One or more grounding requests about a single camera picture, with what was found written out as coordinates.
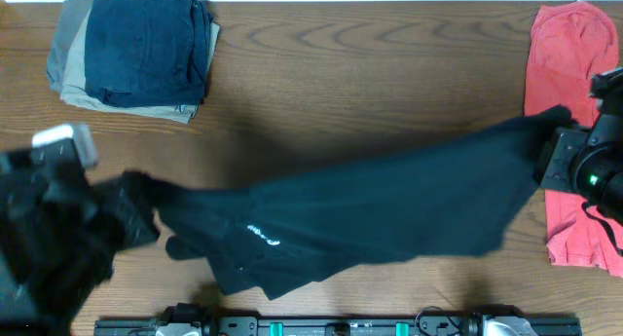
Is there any black t-shirt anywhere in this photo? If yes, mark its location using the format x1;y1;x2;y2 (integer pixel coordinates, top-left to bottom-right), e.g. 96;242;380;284
138;106;571;299

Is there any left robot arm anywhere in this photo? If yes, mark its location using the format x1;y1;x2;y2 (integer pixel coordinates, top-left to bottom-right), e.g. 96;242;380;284
1;150;160;335

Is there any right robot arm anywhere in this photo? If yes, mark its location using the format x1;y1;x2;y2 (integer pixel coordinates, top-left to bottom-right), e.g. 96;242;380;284
535;114;622;222

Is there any red t-shirt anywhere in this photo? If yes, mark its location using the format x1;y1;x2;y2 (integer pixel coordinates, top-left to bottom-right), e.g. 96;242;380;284
524;2;622;277

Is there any folded beige garment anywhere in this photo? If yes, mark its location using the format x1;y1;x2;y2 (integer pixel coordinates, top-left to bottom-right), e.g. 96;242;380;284
60;15;220;124

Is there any folded navy blue garment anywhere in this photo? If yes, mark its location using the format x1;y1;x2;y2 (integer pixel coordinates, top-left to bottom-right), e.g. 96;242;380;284
85;0;213;108

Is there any folded grey garment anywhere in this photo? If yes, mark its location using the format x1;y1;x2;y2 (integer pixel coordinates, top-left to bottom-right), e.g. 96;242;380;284
46;0;93;93

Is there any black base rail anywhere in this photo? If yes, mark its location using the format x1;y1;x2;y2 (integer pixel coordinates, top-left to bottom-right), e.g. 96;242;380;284
93;304;583;336

